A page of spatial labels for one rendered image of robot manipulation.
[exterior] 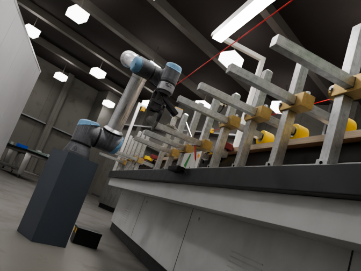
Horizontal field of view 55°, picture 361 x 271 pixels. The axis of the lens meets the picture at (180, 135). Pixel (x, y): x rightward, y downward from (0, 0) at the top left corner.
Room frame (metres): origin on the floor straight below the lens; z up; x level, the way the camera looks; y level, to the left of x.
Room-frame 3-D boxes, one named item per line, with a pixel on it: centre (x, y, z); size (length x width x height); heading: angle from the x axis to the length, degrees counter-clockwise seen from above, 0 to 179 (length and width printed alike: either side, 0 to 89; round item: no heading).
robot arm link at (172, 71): (1.76, 0.16, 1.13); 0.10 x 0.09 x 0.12; 23
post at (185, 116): (2.36, 0.01, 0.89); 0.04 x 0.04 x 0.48; 17
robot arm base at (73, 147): (2.48, 0.66, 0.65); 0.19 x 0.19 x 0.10
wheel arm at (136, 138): (2.31, 0.07, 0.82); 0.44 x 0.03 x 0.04; 107
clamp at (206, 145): (1.86, -0.14, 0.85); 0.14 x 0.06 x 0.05; 17
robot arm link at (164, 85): (1.75, 0.16, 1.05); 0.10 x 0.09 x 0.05; 16
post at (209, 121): (1.89, -0.13, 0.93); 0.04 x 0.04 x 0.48; 17
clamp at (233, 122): (1.62, -0.21, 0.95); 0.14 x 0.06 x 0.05; 17
